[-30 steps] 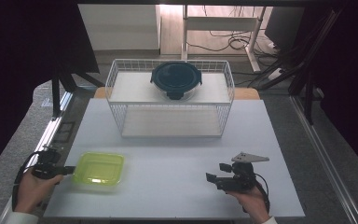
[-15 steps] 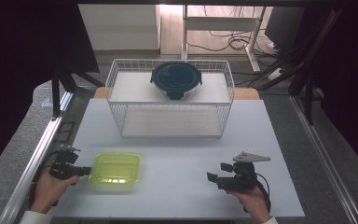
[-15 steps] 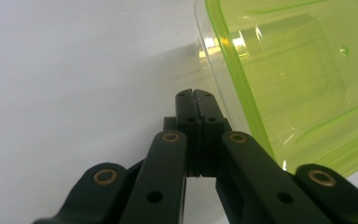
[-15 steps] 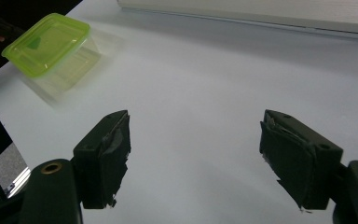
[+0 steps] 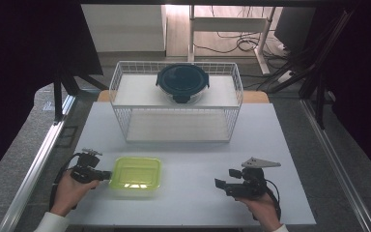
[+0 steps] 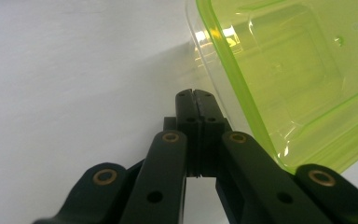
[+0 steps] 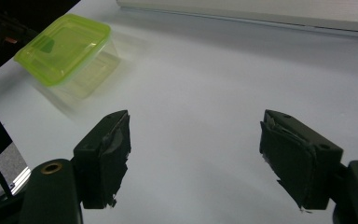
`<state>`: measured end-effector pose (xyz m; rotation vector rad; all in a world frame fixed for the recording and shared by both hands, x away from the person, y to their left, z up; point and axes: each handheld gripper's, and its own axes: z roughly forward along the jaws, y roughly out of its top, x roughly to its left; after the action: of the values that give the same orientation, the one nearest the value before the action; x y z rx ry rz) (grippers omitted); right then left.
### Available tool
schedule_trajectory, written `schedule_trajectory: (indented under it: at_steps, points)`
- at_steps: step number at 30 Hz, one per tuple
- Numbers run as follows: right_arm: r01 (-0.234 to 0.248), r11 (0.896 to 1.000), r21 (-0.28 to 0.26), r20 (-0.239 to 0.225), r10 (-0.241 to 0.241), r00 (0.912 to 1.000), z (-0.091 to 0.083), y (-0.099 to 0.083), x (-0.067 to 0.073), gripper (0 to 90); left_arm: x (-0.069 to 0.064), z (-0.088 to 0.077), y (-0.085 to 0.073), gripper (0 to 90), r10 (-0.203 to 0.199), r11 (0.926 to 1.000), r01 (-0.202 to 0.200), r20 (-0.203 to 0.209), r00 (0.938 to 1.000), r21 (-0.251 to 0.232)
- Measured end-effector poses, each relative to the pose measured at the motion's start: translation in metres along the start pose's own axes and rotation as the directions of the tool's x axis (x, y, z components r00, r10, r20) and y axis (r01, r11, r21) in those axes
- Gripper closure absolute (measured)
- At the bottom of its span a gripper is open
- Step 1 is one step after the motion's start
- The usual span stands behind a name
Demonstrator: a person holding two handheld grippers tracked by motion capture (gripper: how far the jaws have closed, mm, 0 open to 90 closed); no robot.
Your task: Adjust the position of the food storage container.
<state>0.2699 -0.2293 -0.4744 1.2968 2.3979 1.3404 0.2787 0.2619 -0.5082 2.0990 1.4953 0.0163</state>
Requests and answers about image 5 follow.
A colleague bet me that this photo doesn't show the black metal stand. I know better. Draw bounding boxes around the black metal stand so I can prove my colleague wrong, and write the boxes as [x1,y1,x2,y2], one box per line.
[52,62,109,126]

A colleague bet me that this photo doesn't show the white desk frame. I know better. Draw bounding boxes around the white desk frame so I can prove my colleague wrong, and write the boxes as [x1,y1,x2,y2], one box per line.
[187,4,277,75]

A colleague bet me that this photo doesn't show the white wire basket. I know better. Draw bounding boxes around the white wire basket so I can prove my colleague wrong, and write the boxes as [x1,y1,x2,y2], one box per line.
[108,60,244,144]

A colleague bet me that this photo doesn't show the person's left hand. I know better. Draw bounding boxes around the person's left hand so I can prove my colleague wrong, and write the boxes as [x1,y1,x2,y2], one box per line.
[50,170,100,218]

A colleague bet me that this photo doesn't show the green plastic container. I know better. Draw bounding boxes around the green plastic container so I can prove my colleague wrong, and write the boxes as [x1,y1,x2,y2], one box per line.
[108,156,162,191]

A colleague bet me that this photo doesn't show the person's right hand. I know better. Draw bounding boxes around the person's right hand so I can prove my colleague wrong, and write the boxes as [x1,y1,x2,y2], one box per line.
[236,191,283,232]

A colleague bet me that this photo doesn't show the round container dark blue lid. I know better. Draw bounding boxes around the round container dark blue lid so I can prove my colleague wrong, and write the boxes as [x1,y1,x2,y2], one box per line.
[155,63,211,105]

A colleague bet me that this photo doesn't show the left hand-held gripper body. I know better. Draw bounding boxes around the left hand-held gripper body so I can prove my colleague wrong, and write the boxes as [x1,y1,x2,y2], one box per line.
[70,148,103,185]

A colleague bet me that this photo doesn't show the black floor cables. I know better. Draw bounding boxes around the black floor cables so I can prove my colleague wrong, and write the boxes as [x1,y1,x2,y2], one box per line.
[193,5,293,61]

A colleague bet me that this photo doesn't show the wooden board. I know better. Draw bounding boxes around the wooden board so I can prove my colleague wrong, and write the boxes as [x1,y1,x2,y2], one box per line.
[96,89,271,104]

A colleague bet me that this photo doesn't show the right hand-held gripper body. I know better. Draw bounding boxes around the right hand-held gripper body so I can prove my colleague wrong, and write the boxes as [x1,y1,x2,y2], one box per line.
[225,157,282,198]

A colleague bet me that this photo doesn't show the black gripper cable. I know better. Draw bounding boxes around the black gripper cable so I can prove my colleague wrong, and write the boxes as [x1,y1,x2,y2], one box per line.
[48,153,82,211]
[264,178,283,222]

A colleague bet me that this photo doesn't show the dark monitor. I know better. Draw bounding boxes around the dark monitor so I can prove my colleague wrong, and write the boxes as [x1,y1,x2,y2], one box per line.
[273,6,317,53]

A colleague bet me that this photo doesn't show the black tripod stands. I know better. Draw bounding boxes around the black tripod stands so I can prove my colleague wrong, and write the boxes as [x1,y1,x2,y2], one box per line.
[256,9,357,131]

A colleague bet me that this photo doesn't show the white cabinet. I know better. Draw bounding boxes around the white cabinet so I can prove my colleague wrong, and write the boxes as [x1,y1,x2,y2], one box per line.
[80,4,168,53]

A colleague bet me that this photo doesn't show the aluminium rail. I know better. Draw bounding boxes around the aluminium rail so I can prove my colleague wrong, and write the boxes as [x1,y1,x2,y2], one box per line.
[300,99,371,232]
[0,94,77,232]

